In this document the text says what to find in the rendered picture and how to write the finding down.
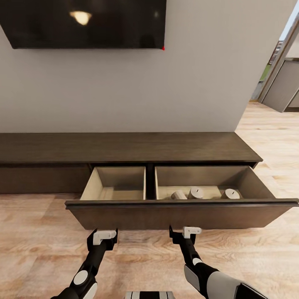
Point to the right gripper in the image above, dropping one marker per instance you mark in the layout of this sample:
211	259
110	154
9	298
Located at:
178	238

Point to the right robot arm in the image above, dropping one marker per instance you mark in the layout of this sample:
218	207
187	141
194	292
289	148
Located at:
210	282

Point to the pillar candle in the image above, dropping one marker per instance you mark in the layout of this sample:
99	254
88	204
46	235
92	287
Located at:
195	193
178	195
230	194

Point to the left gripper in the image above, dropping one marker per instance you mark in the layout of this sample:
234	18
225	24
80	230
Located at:
106	244

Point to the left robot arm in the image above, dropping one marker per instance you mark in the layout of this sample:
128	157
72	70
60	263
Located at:
84	285

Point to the wall mounted tv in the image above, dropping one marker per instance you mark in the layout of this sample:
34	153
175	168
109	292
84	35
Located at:
84	24

